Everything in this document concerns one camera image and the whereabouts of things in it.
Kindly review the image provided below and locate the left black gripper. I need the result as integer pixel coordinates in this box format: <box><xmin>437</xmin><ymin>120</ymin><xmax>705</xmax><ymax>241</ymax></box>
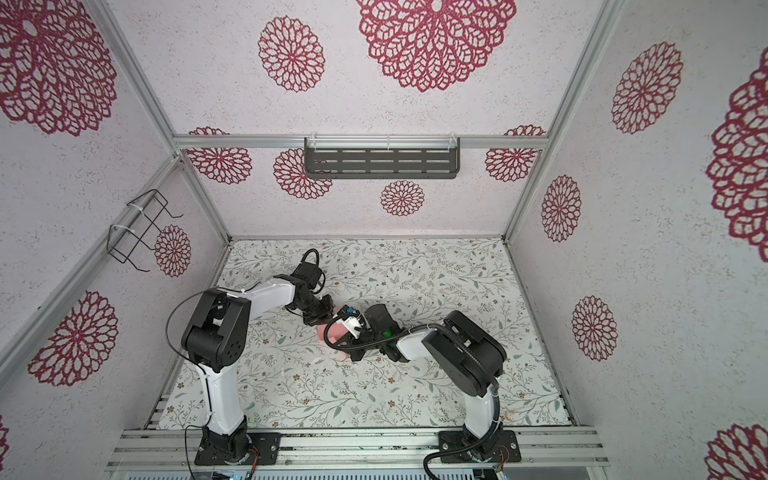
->
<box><xmin>296</xmin><ymin>293</ymin><xmax>337</xmax><ymax>326</ymax></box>

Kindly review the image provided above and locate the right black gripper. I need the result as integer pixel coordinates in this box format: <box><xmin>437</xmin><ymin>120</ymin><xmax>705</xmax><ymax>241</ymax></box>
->
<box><xmin>332</xmin><ymin>328</ymin><xmax>388</xmax><ymax>362</ymax></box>

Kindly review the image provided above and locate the pink square paper sheet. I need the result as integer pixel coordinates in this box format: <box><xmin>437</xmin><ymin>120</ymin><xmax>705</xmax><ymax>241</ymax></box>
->
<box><xmin>316</xmin><ymin>305</ymin><xmax>356</xmax><ymax>345</ymax></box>

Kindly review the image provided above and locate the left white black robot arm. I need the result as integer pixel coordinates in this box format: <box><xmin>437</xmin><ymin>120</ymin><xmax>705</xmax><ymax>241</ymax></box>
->
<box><xmin>181</xmin><ymin>271</ymin><xmax>333</xmax><ymax>436</ymax></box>

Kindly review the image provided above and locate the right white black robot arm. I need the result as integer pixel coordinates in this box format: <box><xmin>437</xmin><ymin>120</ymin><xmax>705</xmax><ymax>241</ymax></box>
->
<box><xmin>335</xmin><ymin>304</ymin><xmax>507</xmax><ymax>441</ymax></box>

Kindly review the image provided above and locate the right wrist camera with cable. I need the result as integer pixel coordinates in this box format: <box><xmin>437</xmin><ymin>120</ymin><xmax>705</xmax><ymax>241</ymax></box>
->
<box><xmin>324</xmin><ymin>308</ymin><xmax>374</xmax><ymax>354</ymax></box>

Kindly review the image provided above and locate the aluminium front rail base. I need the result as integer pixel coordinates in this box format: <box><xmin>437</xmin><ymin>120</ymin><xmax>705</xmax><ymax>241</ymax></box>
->
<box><xmin>105</xmin><ymin>426</ymin><xmax>610</xmax><ymax>472</ymax></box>

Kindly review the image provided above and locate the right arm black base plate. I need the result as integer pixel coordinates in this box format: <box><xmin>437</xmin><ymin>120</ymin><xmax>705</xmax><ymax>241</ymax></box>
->
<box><xmin>438</xmin><ymin>429</ymin><xmax>522</xmax><ymax>464</ymax></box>

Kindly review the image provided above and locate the dark grey slotted wall shelf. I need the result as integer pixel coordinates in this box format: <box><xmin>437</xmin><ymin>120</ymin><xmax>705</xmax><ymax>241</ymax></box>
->
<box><xmin>303</xmin><ymin>137</ymin><xmax>461</xmax><ymax>180</ymax></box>

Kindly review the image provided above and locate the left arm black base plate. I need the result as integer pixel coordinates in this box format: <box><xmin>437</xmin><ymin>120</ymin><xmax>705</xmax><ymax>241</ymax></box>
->
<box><xmin>193</xmin><ymin>429</ymin><xmax>282</xmax><ymax>466</ymax></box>

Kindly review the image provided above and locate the black wire wall rack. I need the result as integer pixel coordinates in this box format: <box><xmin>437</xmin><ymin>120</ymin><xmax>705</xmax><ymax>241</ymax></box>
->
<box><xmin>105</xmin><ymin>189</ymin><xmax>183</xmax><ymax>273</ymax></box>

